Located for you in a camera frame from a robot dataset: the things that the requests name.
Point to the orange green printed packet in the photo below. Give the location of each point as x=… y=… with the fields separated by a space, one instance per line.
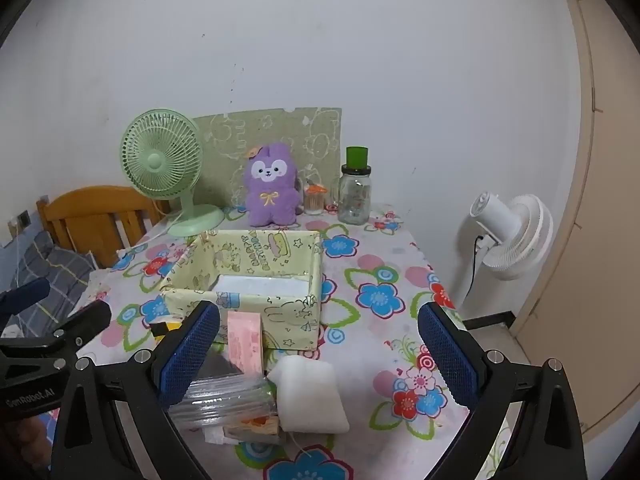
x=250 y=427

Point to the pink packet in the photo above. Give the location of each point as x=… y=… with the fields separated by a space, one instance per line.
x=245 y=340

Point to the blue bed sheet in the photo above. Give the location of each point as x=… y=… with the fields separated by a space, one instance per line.
x=15 y=260

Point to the glass jar mug green lid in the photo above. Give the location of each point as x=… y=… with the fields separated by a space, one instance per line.
x=356 y=200

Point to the yellow-green cartoon printed box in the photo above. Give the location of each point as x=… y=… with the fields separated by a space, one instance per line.
x=285 y=315

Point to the beige door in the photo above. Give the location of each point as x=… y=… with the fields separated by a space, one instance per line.
x=600 y=210

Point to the grey plaid bedding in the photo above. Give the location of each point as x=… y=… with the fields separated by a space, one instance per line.
x=55 y=265

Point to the person's left hand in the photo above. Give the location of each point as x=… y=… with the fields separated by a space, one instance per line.
x=30 y=445

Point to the clear plastic packaging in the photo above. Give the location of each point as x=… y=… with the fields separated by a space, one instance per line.
x=225 y=400

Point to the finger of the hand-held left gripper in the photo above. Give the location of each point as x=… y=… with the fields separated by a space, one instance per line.
x=85 y=318
x=25 y=296

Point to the white plastic tissue packet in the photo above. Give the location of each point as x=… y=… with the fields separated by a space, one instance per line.
x=217 y=435

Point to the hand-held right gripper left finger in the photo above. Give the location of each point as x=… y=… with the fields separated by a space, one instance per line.
x=192 y=355

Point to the purple plush toy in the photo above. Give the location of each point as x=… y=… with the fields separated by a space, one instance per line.
x=270 y=200

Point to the floral tablecloth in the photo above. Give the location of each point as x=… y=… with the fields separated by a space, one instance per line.
x=380 y=270

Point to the white standing fan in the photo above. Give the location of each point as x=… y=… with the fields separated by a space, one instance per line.
x=520 y=240

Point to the green desk fan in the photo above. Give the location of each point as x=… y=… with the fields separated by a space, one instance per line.
x=155 y=160

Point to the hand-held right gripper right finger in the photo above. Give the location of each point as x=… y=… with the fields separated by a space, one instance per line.
x=447 y=355

